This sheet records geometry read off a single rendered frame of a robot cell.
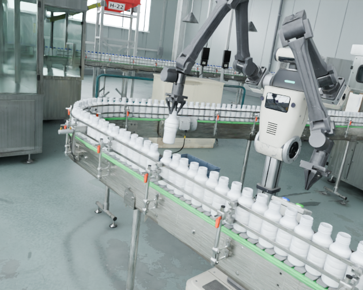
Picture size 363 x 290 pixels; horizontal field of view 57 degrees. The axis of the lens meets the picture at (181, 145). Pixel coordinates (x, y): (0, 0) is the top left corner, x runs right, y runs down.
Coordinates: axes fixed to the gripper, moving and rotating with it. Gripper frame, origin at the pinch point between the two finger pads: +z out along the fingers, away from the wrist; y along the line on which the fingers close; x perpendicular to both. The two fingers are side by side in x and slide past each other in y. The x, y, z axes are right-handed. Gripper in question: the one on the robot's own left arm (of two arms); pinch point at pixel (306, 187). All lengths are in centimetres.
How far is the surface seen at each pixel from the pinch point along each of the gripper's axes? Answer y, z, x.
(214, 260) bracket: -13.5, 37.9, -18.7
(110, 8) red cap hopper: -650, -206, 217
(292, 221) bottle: 7.3, 11.9, -16.9
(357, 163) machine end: -107, -57, 366
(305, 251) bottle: 14.0, 19.1, -15.5
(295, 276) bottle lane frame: 14.7, 27.2, -16.5
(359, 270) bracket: 31.1, 15.4, -21.1
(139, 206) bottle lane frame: -71, 40, -12
